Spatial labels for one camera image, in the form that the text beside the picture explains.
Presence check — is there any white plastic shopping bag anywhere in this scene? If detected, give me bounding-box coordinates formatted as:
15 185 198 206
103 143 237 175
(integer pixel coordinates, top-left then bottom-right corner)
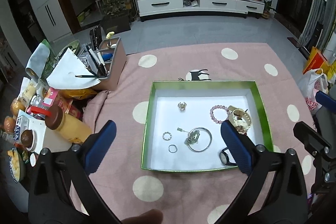
298 68 329 115

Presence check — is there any silver bangle with green charm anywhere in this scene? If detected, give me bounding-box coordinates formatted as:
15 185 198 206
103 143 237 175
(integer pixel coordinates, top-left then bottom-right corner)
177 127 213 153

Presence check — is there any pink polka dot blanket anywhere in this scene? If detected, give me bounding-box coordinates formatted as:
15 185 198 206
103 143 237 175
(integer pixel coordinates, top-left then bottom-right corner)
83 43 315 223

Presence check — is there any orange paper bag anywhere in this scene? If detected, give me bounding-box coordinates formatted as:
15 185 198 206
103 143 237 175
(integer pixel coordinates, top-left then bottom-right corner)
303 47 329 74

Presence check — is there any white paper sheet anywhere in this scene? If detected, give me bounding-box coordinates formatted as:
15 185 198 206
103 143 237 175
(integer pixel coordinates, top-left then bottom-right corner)
47 50 101 90

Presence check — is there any black wrist watch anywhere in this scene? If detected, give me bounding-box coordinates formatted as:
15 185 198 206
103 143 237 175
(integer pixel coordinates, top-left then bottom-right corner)
219 147 237 166

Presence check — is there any left hand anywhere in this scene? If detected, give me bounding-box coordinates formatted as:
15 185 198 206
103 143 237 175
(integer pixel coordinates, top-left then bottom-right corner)
121 209 163 224

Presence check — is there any small floor potted plant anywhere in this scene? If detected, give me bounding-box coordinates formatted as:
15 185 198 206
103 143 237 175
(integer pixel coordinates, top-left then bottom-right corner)
262 1 276 19

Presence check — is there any yellow bottle brown cap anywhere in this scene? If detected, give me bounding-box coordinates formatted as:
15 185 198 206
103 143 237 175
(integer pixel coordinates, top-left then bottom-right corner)
45 105 92 144

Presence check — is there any green jewelry box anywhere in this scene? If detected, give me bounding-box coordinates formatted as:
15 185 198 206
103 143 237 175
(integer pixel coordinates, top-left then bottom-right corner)
141 81 273 172

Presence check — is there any pink crystal bead bracelet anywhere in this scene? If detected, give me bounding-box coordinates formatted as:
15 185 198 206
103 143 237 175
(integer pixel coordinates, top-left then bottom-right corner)
209 104 230 125

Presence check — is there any white carton box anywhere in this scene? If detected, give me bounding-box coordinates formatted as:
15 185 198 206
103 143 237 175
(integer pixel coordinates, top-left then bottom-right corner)
14 110 46 154

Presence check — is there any white tv cabinet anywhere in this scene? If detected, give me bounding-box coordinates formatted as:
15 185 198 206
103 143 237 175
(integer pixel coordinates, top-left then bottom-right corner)
136 0 265 19

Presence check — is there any pink desk organizer box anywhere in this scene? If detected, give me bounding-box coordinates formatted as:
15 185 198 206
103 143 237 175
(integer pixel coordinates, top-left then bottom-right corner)
92 36 127 91

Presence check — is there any potted green plant black pot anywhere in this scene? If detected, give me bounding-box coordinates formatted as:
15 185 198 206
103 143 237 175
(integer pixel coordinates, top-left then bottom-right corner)
100 0 132 35

